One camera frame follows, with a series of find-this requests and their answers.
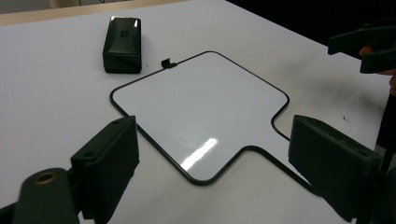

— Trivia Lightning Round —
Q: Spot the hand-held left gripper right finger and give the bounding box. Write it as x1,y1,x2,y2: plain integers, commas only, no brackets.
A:
288,114,384,223

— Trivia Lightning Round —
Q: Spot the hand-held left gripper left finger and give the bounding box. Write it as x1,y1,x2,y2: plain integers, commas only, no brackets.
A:
70,115,140,224

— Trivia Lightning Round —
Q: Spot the small whiteboard with handle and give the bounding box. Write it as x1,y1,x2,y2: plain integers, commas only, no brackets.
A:
109,50,321,197

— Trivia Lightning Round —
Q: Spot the black whiteboard eraser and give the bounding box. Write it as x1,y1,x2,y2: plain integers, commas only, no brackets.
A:
102,16,143,75

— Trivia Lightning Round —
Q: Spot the black curtain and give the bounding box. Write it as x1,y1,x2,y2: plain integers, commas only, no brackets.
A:
226,0,396,48

